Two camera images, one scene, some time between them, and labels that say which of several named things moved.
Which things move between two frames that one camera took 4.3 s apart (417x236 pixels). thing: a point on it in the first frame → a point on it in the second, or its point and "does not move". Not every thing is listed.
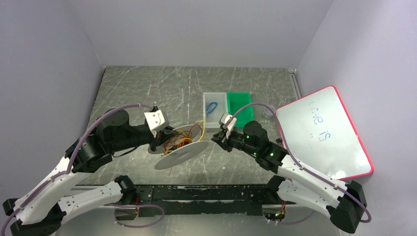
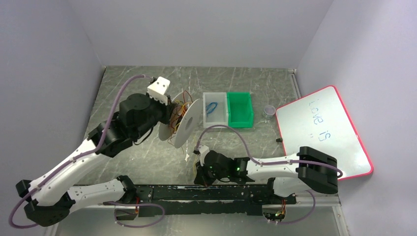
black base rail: [197, 200] does not move
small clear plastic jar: [267, 113] does not move
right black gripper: [224, 140] → [200, 175]
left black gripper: [156, 140] → [167, 112]
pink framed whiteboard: [320, 135] does not move
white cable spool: [183, 144] → [185, 119]
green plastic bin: [236, 101] does not move
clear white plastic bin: [212, 120] does not move
